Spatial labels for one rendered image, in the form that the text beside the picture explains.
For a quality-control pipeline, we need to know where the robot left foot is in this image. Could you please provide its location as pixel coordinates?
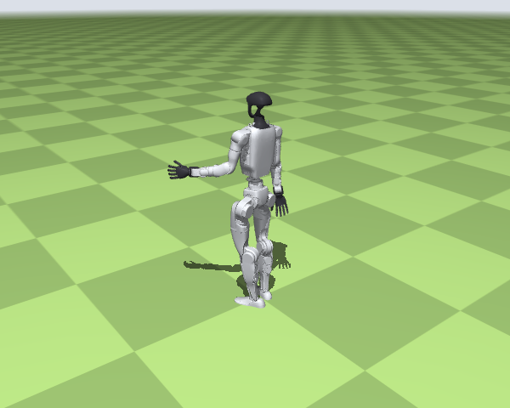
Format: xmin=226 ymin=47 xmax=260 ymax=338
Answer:
xmin=235 ymin=296 xmax=265 ymax=309

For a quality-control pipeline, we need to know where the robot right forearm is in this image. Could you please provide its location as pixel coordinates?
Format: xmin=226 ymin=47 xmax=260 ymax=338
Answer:
xmin=270 ymin=161 xmax=282 ymax=193

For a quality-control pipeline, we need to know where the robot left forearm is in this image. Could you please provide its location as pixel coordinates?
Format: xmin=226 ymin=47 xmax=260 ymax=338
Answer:
xmin=191 ymin=163 xmax=230 ymax=178

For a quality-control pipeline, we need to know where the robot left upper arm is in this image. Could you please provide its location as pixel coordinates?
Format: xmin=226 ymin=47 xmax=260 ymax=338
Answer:
xmin=222 ymin=129 xmax=251 ymax=174

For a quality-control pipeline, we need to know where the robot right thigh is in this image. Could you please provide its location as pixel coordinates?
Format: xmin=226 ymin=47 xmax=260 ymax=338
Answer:
xmin=252 ymin=192 xmax=276 ymax=255

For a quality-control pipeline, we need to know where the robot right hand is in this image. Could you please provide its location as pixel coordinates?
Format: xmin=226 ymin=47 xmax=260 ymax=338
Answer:
xmin=271 ymin=186 xmax=288 ymax=217

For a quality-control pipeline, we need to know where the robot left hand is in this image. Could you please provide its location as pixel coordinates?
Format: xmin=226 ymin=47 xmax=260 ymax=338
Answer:
xmin=168 ymin=161 xmax=199 ymax=179

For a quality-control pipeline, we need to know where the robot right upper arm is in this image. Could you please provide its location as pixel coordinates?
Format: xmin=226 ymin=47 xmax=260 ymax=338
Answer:
xmin=271 ymin=125 xmax=282 ymax=167

